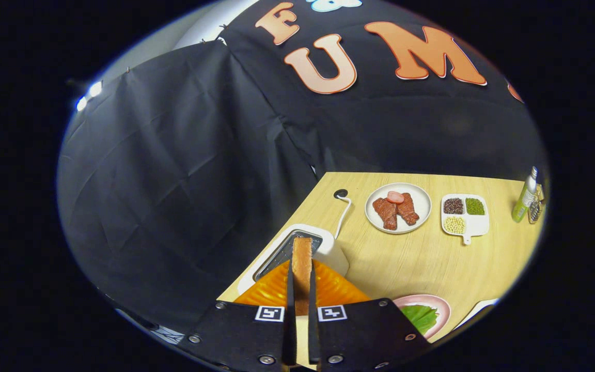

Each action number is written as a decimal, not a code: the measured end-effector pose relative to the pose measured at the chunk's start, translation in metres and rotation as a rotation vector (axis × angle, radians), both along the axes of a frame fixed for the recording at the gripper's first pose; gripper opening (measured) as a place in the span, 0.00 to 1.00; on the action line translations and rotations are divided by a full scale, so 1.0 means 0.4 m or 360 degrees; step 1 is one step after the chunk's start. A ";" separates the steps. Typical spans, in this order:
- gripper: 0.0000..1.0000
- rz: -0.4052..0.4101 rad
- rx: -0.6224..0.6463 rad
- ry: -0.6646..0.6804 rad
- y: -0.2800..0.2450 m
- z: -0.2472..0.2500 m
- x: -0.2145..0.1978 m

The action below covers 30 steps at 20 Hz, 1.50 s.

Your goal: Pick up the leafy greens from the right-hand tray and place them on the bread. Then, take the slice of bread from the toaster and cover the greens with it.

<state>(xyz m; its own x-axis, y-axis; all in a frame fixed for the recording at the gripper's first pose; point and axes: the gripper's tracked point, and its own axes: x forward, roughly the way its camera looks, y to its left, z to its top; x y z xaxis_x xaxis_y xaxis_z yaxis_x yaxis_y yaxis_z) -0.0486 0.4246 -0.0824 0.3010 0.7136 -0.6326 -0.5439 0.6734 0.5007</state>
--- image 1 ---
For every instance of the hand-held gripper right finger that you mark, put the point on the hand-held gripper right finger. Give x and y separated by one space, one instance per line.
312 310

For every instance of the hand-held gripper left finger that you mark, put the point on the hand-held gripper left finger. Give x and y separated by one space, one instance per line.
291 310

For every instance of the toasted bread slice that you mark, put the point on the toasted bread slice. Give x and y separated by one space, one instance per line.
302 274

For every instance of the green lettuce leaf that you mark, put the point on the green lettuce leaf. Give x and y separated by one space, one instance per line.
421 318

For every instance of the white toaster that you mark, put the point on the white toaster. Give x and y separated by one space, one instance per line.
328 253

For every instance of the brown meat piece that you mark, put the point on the brown meat piece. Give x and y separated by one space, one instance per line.
408 209
386 214

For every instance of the pink round plate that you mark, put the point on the pink round plate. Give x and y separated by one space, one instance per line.
444 310

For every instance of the pink sausage slice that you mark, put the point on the pink sausage slice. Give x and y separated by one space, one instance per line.
395 197

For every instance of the grey round plate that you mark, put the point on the grey round plate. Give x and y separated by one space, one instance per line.
422 199

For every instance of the white oval dish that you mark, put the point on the white oval dish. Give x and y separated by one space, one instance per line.
475 311

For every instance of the pile of yellow beans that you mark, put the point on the pile of yellow beans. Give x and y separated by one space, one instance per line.
454 225

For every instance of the black backdrop cloth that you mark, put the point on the black backdrop cloth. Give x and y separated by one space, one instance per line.
173 181

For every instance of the white divided tray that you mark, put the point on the white divided tray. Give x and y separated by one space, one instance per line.
478 226

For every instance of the pile of green beans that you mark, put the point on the pile of green beans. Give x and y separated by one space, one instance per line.
475 206

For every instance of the silver bottle with green label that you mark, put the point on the silver bottle with green label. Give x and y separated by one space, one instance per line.
523 204

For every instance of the ceiling light strip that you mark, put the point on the ceiling light strip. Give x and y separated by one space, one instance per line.
89 94

